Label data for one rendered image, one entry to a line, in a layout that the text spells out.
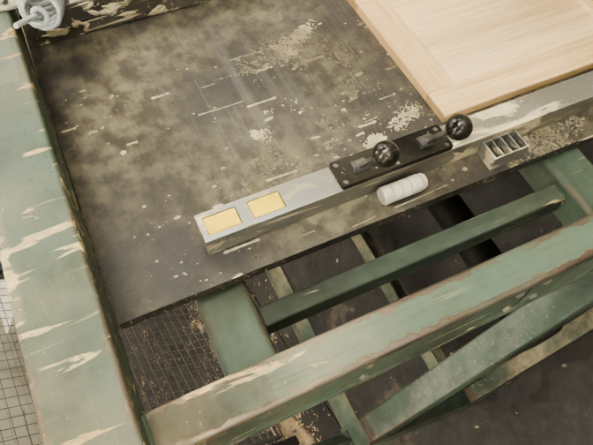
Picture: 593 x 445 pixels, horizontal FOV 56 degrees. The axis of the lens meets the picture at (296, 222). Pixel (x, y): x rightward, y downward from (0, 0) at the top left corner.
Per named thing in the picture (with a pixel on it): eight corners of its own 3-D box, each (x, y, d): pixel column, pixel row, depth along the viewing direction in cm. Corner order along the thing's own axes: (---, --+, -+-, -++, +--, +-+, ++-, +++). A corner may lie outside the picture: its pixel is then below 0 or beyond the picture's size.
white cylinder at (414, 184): (384, 209, 88) (426, 192, 90) (386, 199, 85) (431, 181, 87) (374, 194, 89) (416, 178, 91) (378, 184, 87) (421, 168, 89)
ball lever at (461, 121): (435, 150, 90) (482, 132, 77) (416, 158, 89) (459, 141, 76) (427, 128, 90) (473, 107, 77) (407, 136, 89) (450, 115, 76)
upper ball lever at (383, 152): (371, 175, 87) (408, 160, 74) (349, 183, 86) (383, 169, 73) (363, 152, 87) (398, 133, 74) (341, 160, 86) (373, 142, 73)
